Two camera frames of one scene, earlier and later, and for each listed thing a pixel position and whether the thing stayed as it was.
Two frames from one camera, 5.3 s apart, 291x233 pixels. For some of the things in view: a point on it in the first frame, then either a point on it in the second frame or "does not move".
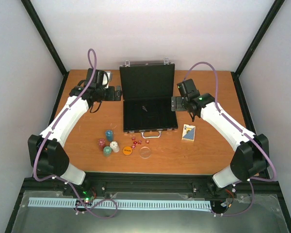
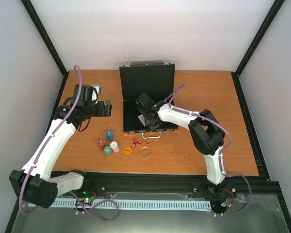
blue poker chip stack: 109,133 does not move
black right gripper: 173,103 -> 153,124
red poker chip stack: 101,143 does not move
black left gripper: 112,95 -> 101,111
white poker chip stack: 114,146 does not move
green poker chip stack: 107,151 does not move
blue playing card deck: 188,132 -> 142,119
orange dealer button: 127,150 does not move
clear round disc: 145,152 does not move
